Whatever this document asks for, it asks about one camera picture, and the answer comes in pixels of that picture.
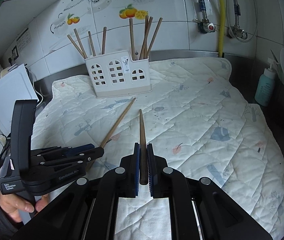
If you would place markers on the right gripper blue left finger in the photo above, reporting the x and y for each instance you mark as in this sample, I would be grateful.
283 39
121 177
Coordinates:
136 156

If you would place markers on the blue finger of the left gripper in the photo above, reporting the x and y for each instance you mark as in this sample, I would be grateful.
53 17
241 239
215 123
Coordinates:
79 149
92 154

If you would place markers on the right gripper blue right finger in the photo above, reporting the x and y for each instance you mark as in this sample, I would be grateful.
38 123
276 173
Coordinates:
152 170

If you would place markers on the wooden chopstick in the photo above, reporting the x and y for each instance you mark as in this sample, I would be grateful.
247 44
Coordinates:
75 45
132 46
81 48
146 36
114 129
145 29
91 44
104 40
143 152
154 37

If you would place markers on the person's left hand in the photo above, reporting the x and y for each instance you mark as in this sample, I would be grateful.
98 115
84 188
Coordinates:
11 204

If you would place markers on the cream quilted mat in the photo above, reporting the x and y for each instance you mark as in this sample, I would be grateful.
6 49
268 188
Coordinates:
194 118

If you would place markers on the white microwave oven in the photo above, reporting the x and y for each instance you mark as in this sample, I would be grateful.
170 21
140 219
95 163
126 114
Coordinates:
16 85

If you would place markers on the cream house-shaped utensil holder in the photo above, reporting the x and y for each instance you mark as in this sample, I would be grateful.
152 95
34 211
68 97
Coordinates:
117 74

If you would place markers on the teal spray bottle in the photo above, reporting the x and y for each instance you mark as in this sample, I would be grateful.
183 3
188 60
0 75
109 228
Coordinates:
266 84

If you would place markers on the metal water valve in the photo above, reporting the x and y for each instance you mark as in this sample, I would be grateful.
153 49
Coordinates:
206 27

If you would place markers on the metal angle valve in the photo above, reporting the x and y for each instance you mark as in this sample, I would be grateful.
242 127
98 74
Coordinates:
238 33

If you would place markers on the yellow gas pipe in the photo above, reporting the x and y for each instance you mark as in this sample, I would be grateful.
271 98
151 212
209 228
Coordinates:
222 26

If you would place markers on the wall power socket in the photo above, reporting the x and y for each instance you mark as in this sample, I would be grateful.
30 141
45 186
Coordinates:
15 54

